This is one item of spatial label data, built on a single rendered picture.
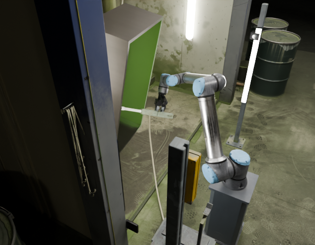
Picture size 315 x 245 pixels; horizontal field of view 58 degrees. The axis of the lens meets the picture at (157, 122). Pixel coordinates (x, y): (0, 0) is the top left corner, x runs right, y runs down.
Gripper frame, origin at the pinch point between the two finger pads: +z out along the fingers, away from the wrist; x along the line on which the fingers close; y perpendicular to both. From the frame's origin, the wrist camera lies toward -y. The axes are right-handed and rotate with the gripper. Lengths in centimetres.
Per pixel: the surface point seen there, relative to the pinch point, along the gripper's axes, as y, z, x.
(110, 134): -89, 9, 65
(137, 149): 78, 50, -17
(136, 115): 50, 8, 3
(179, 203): -137, 26, 45
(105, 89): -100, -13, 74
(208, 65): 121, -76, -115
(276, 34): 102, -144, -207
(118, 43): -44, -45, 59
